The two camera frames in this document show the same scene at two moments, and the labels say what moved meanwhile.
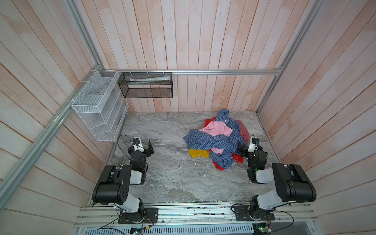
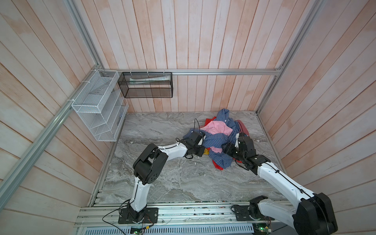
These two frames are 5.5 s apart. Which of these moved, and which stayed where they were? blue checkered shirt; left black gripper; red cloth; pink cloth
Moved: left black gripper
Stayed: pink cloth; red cloth; blue checkered shirt
